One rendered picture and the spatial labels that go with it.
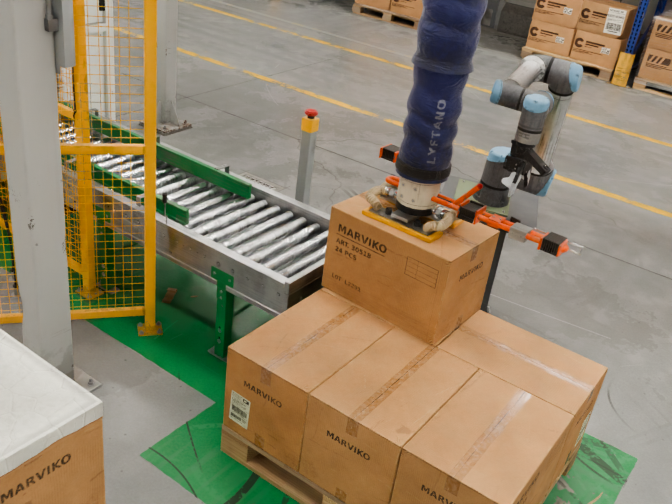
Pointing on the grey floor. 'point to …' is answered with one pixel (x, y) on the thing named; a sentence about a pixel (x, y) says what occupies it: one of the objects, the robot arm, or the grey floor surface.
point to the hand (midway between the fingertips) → (518, 193)
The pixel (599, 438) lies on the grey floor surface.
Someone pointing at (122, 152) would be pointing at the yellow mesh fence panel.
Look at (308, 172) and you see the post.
